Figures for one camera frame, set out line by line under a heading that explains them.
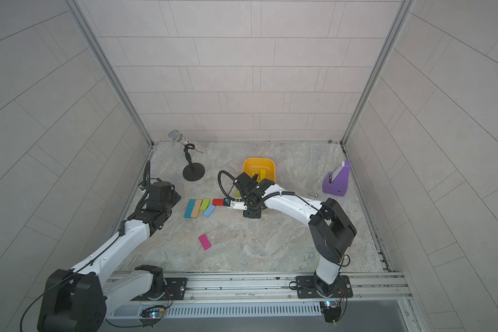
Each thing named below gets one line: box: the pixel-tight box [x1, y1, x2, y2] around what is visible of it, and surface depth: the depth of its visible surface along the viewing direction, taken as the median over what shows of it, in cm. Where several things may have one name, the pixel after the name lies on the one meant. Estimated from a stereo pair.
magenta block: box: [198, 233, 212, 252], surface depth 84 cm
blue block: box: [203, 204, 216, 218], surface depth 91 cm
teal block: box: [183, 199, 196, 219], surface depth 92 cm
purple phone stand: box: [322, 160, 351, 197], surface depth 93 cm
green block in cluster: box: [199, 197, 211, 212], surface depth 93 cm
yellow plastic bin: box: [242, 157, 276, 183], surface depth 105 cm
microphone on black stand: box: [168, 129, 208, 182], surface depth 103 cm
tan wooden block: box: [190, 199, 203, 218], surface depth 91 cm
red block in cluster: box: [212, 198, 225, 207], surface depth 95 cm
